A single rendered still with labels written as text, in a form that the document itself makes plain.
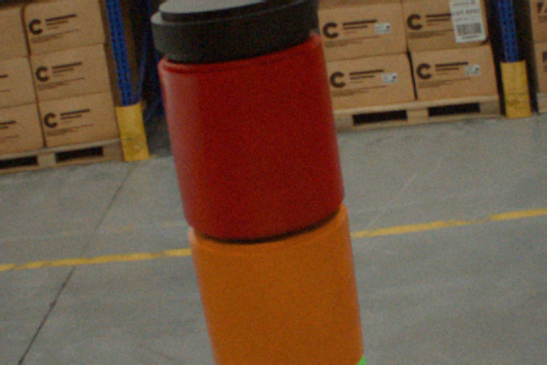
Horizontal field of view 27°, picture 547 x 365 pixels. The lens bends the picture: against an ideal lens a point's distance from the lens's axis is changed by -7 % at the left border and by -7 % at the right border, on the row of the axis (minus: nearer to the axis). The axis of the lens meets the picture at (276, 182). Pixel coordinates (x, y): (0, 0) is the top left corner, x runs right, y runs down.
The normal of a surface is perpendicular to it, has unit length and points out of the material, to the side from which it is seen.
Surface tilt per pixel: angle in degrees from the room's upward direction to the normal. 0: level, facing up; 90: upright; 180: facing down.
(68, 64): 87
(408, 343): 0
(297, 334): 90
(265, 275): 90
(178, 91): 90
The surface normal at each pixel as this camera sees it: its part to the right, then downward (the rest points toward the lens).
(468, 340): -0.14, -0.93
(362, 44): -0.07, 0.35
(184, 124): -0.71, 0.33
